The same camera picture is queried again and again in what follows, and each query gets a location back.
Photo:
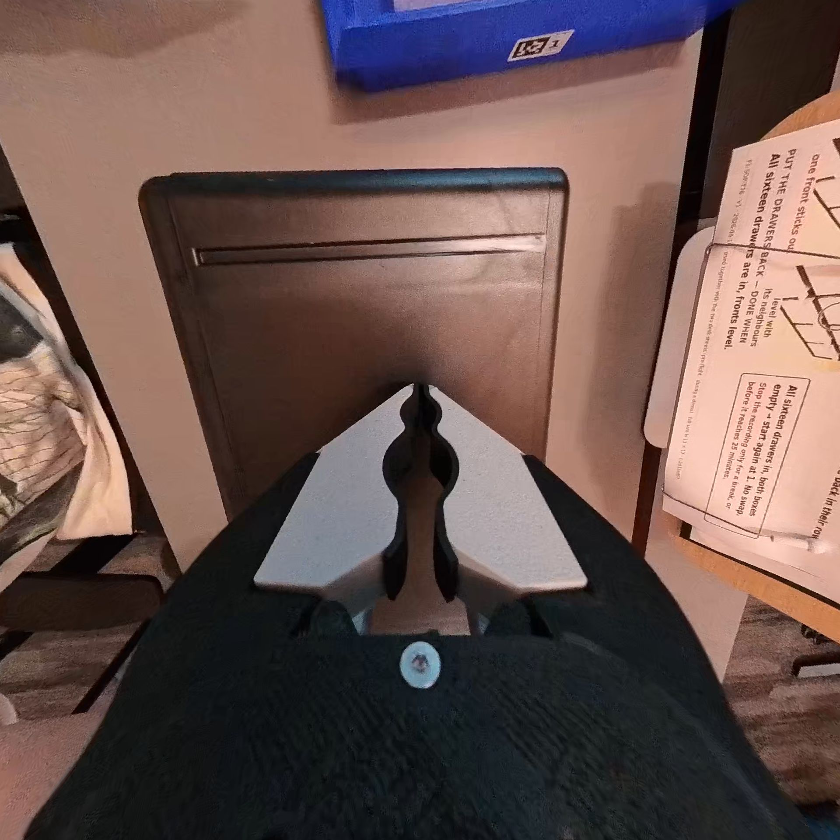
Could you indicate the small blue plastic bin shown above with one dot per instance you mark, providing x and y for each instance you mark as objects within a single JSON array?
[{"x": 426, "y": 46}]

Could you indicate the printed instruction sheet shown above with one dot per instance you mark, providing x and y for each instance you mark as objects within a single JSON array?
[{"x": 754, "y": 328}]

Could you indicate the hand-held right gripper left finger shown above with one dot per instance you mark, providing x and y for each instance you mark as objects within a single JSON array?
[{"x": 328, "y": 525}]

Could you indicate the black chair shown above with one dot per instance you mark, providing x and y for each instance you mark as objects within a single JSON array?
[{"x": 79, "y": 600}]

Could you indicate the black drawer cabinet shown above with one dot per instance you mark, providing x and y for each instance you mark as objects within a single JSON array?
[{"x": 328, "y": 315}]

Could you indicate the white striped cloth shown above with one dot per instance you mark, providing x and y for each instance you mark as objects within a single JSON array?
[{"x": 46, "y": 407}]

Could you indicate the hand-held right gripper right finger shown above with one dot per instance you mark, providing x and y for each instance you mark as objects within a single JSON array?
[{"x": 512, "y": 525}]

